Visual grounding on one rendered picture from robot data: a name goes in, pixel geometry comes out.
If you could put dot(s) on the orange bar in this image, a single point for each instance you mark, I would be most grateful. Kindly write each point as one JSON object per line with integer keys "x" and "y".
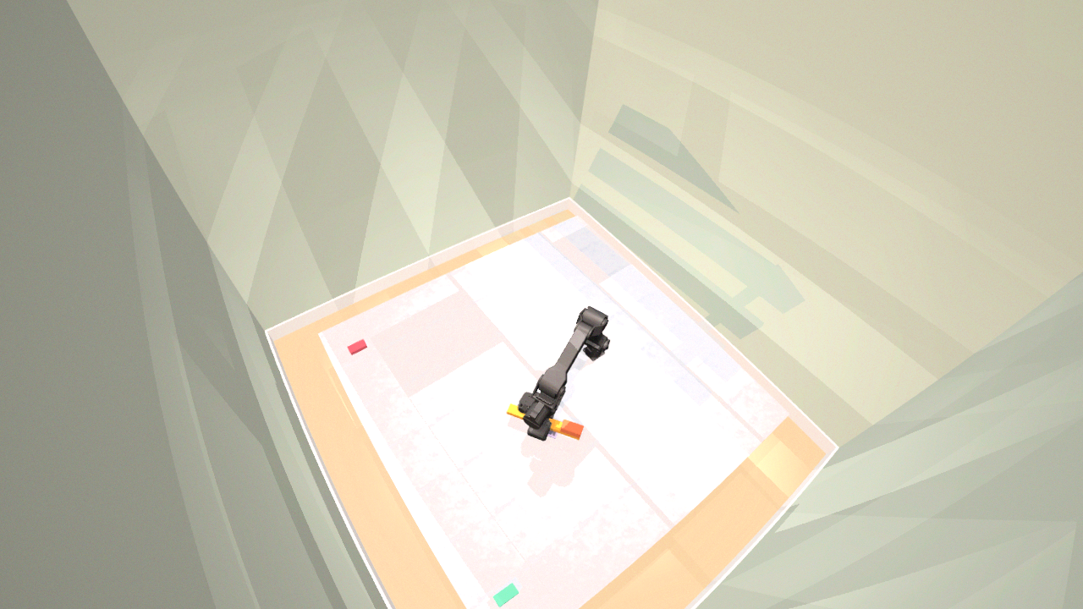
{"x": 566, "y": 427}

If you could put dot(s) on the teal rectangular block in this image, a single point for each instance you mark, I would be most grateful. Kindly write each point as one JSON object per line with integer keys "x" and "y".
{"x": 505, "y": 595}

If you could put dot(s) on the pink flat bar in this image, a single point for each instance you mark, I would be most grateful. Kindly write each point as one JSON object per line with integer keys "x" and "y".
{"x": 357, "y": 347}

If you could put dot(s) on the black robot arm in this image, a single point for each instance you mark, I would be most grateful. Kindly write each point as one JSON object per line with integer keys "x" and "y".
{"x": 552, "y": 385}

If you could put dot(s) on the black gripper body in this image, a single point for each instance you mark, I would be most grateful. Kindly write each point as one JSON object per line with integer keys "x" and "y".
{"x": 542, "y": 433}

